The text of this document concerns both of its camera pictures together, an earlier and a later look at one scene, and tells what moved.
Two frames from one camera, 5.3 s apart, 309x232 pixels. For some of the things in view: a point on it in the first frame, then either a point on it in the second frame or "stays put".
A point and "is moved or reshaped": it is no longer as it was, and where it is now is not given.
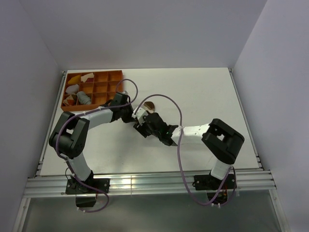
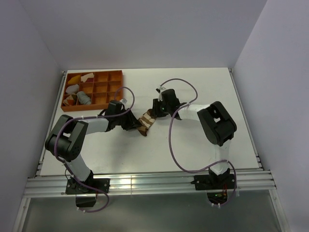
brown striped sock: [149, 106] is moved or reshaped
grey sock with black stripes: [83, 98] stays put
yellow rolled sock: [75, 80] stays put
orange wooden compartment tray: [86, 89] stays put
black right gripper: [141, 129] -> [156, 107]
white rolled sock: [72, 89] stays put
